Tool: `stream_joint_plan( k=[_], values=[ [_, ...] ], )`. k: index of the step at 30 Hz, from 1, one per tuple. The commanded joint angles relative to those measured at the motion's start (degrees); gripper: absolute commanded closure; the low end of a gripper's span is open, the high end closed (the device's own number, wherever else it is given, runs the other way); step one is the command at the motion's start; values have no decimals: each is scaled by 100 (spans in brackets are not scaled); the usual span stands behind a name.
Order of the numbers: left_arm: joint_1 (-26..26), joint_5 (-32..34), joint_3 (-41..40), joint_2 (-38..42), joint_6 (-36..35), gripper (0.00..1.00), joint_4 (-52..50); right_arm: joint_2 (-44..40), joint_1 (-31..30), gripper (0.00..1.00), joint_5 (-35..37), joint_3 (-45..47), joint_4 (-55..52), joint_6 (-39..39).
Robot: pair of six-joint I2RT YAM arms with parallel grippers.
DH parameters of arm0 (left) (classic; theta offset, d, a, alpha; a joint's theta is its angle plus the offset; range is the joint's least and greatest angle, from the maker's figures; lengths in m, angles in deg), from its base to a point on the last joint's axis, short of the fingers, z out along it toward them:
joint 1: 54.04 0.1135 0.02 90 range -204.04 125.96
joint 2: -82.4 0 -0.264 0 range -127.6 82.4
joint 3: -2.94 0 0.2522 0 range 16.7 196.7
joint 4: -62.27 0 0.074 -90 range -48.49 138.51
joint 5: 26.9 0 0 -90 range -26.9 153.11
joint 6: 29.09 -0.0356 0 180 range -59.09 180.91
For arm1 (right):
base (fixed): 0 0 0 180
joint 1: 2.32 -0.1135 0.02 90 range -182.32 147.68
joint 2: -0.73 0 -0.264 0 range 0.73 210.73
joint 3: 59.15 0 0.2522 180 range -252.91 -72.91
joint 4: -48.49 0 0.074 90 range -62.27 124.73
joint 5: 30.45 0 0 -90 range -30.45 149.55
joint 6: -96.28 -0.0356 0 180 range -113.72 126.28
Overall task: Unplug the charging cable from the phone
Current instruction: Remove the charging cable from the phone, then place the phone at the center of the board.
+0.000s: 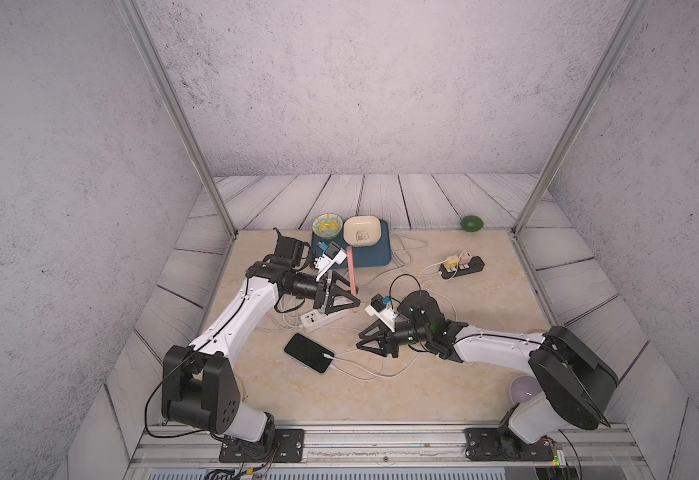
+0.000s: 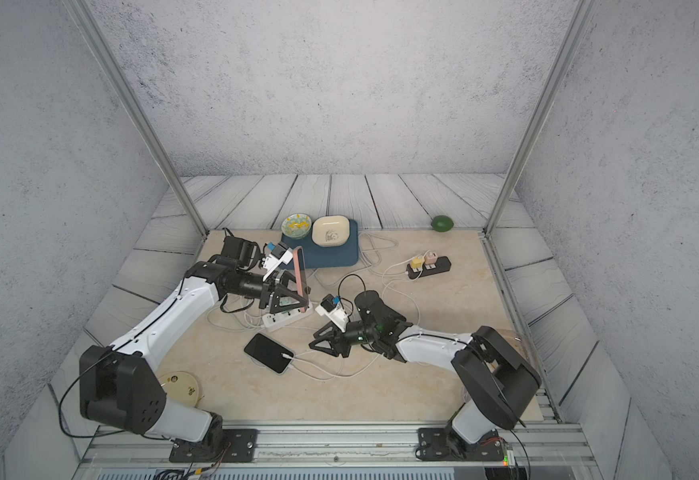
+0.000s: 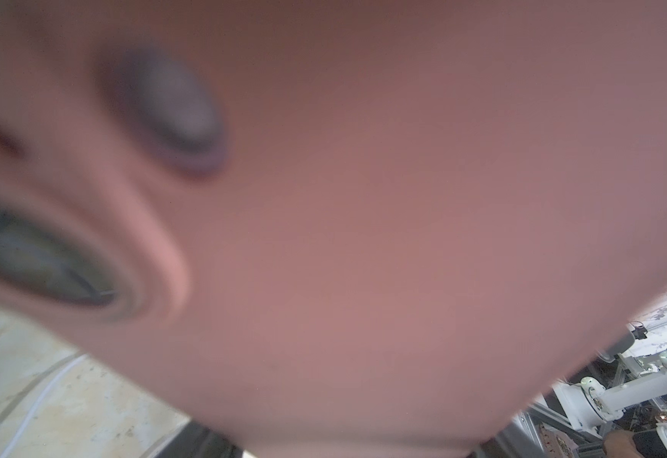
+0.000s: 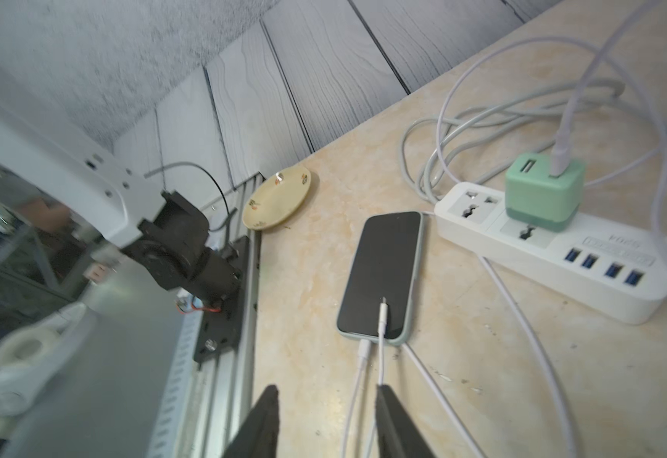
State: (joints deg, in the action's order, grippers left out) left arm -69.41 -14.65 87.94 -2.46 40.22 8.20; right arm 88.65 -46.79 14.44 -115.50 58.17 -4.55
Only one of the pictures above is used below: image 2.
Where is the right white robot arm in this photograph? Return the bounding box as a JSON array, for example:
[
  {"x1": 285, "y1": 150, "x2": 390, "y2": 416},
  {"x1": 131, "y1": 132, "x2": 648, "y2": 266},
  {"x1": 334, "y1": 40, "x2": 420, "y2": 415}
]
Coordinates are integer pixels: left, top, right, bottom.
[{"x1": 310, "y1": 290, "x2": 541, "y2": 446}]

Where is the black power strip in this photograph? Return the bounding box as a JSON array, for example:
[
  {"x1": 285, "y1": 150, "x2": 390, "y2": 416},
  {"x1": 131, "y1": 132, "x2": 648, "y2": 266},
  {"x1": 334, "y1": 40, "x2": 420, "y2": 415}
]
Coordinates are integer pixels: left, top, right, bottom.
[{"x1": 405, "y1": 256, "x2": 451, "y2": 280}]

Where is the front aluminium rail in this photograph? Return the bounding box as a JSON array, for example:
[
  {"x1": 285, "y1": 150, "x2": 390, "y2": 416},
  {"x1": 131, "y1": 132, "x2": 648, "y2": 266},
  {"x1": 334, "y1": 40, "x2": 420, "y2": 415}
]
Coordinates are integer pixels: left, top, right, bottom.
[{"x1": 75, "y1": 420, "x2": 603, "y2": 479}]

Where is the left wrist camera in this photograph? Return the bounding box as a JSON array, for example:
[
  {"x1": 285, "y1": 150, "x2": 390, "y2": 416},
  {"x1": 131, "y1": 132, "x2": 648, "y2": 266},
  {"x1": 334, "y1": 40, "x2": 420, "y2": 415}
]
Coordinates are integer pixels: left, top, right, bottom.
[{"x1": 261, "y1": 242, "x2": 294, "y2": 280}]

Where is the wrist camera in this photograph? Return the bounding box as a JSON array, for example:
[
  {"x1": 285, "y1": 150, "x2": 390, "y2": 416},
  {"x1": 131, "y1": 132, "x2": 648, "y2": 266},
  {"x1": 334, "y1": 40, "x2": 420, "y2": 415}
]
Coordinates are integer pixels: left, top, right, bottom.
[
  {"x1": 261, "y1": 242, "x2": 294, "y2": 280},
  {"x1": 315, "y1": 294, "x2": 349, "y2": 332}
]

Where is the white power strip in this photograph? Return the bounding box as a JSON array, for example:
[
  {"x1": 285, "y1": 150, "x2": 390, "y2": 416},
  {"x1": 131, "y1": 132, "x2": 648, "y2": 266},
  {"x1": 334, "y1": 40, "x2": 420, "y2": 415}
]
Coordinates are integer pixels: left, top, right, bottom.
[{"x1": 262, "y1": 304, "x2": 314, "y2": 332}]

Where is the pink charger plug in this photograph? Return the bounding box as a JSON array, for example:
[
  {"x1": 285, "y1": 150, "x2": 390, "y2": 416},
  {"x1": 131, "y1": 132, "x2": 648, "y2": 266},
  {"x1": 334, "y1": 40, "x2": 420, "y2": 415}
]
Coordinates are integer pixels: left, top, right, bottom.
[{"x1": 423, "y1": 252, "x2": 439, "y2": 268}]

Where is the yellow charger plug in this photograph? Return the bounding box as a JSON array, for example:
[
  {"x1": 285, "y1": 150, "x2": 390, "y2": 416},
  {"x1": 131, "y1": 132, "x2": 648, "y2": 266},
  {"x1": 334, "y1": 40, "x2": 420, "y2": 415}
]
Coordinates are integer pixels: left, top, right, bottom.
[{"x1": 409, "y1": 256, "x2": 425, "y2": 270}]

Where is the aluminium frame post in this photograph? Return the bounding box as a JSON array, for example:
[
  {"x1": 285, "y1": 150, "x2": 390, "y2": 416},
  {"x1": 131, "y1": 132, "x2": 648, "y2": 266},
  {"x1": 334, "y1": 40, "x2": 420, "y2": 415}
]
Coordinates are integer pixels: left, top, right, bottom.
[
  {"x1": 64, "y1": 0, "x2": 210, "y2": 240},
  {"x1": 483, "y1": 0, "x2": 599, "y2": 237}
]

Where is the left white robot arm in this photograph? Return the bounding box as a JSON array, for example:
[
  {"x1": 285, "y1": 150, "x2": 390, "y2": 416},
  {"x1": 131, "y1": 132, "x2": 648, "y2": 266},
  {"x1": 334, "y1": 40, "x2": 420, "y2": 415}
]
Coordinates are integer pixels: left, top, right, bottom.
[{"x1": 78, "y1": 236, "x2": 309, "y2": 444}]

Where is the pink-cased smartphone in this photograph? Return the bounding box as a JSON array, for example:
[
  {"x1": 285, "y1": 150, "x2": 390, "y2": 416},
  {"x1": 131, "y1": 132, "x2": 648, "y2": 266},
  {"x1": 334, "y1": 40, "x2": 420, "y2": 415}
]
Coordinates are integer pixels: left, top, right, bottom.
[{"x1": 294, "y1": 246, "x2": 310, "y2": 313}]

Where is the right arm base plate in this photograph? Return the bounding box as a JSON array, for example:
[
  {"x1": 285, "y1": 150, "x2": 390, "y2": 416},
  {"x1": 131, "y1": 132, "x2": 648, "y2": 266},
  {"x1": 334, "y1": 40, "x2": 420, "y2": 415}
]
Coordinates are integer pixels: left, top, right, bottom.
[{"x1": 415, "y1": 427, "x2": 507, "y2": 463}]

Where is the dark blue mat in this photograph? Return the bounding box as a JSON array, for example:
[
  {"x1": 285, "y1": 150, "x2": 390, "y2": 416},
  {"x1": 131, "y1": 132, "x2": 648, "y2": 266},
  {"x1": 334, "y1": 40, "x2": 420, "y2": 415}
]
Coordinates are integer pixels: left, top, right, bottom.
[{"x1": 281, "y1": 220, "x2": 359, "y2": 269}]

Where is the black smartphone bottom left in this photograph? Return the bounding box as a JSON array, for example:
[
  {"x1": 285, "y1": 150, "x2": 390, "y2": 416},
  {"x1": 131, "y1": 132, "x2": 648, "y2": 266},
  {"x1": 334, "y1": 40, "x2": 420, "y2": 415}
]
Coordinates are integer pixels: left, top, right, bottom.
[{"x1": 244, "y1": 333, "x2": 295, "y2": 375}]

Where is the green round fruit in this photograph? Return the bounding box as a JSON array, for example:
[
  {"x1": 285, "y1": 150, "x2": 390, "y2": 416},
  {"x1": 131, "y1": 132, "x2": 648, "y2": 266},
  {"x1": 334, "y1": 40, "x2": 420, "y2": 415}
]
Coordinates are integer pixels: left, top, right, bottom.
[{"x1": 431, "y1": 215, "x2": 455, "y2": 233}]

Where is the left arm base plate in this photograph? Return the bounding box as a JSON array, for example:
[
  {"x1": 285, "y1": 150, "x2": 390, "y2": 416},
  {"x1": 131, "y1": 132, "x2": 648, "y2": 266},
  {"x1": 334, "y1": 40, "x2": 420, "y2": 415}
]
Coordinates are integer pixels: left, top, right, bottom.
[{"x1": 169, "y1": 429, "x2": 259, "y2": 464}]

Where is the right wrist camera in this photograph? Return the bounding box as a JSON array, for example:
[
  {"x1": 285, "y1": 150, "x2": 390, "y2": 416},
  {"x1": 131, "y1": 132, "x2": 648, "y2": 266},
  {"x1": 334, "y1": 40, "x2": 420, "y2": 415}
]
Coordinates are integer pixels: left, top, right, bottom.
[{"x1": 315, "y1": 294, "x2": 349, "y2": 332}]

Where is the cream square bowl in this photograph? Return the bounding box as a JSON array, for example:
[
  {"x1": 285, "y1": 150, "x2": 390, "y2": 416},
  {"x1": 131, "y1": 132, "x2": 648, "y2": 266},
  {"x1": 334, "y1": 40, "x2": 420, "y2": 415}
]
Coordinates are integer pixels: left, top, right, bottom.
[{"x1": 312, "y1": 215, "x2": 351, "y2": 248}]

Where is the yellow round plate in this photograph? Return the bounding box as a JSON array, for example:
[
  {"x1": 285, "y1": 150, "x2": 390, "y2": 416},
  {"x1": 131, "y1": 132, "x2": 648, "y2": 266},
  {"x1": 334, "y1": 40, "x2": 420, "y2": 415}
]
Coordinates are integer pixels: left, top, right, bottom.
[{"x1": 159, "y1": 371, "x2": 201, "y2": 407}]

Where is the right aluminium frame post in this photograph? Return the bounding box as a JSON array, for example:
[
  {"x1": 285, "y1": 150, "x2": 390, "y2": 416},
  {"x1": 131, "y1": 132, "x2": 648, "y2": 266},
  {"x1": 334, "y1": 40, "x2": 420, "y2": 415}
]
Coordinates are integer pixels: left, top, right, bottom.
[{"x1": 483, "y1": 0, "x2": 599, "y2": 237}]

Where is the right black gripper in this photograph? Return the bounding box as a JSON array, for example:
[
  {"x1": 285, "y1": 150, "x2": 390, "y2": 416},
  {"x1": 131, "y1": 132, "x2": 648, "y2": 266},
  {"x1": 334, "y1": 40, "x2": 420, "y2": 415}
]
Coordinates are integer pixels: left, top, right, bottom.
[{"x1": 308, "y1": 320, "x2": 379, "y2": 359}]

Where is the left aluminium frame post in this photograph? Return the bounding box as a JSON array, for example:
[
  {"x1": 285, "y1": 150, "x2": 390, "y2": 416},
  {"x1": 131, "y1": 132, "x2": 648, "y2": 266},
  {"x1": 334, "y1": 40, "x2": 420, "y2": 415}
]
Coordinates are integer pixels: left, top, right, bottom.
[{"x1": 64, "y1": 0, "x2": 210, "y2": 240}]

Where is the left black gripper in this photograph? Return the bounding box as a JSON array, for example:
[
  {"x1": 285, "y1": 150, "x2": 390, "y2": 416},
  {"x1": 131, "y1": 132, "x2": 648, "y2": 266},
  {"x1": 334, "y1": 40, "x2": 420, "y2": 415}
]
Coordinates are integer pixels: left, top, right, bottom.
[{"x1": 234, "y1": 270, "x2": 311, "y2": 315}]

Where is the small patterned bowl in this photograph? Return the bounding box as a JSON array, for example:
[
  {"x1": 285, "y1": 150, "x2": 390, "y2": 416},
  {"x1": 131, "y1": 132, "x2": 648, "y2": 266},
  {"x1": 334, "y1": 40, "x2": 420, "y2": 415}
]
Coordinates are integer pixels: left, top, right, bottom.
[{"x1": 281, "y1": 213, "x2": 313, "y2": 240}]

